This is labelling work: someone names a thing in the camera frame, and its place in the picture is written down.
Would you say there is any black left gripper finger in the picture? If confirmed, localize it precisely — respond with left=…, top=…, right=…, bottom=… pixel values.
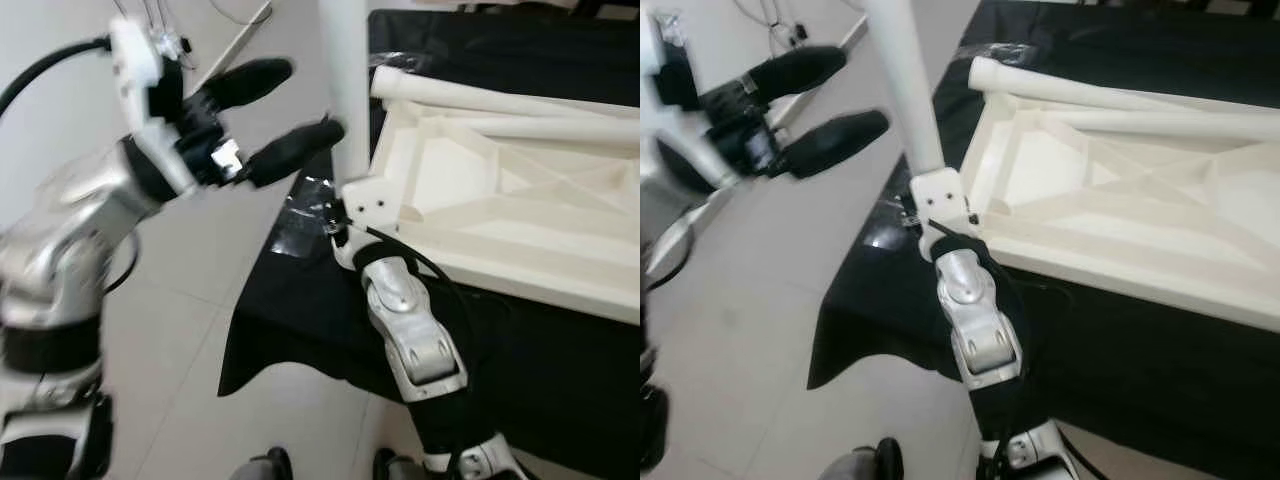
left=195, top=57, right=295, bottom=113
left=745, top=45, right=848, bottom=106
left=243, top=117, right=347, bottom=189
left=780, top=110, right=891, bottom=179

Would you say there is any white plastic table leg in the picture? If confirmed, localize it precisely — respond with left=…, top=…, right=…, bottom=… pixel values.
left=865, top=0, right=946, bottom=176
left=318, top=0, right=373, bottom=186
left=968, top=55, right=1280, bottom=126
left=455, top=115, right=641, bottom=146
left=370, top=65, right=641, bottom=121
left=1040, top=105, right=1280, bottom=143

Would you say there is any clear tape strip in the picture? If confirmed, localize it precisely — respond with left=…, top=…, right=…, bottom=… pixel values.
left=275, top=175, right=336, bottom=256
left=865, top=190, right=916, bottom=251

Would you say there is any cream plastic table top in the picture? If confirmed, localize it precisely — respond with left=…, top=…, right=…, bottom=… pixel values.
left=955, top=85, right=1280, bottom=331
left=365, top=90, right=641, bottom=326

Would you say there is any black tablecloth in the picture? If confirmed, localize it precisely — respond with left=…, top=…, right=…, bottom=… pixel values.
left=218, top=8, right=641, bottom=480
left=808, top=0, right=1280, bottom=480

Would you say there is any black wall cable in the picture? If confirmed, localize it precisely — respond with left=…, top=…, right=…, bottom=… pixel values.
left=115, top=0, right=271, bottom=61
left=735, top=0, right=866, bottom=51

